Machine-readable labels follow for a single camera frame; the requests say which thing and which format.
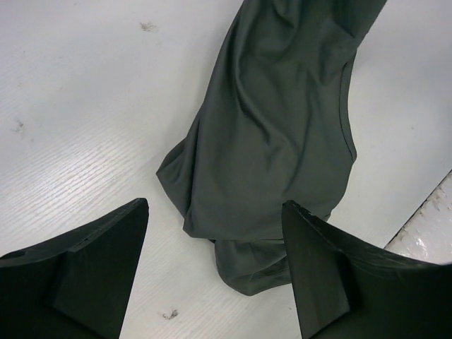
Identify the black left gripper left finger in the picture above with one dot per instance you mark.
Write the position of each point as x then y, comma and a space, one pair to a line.
77, 284

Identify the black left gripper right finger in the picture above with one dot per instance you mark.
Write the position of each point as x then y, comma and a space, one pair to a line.
347, 288

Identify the dark grey t-shirt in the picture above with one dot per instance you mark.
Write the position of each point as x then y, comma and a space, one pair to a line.
273, 126

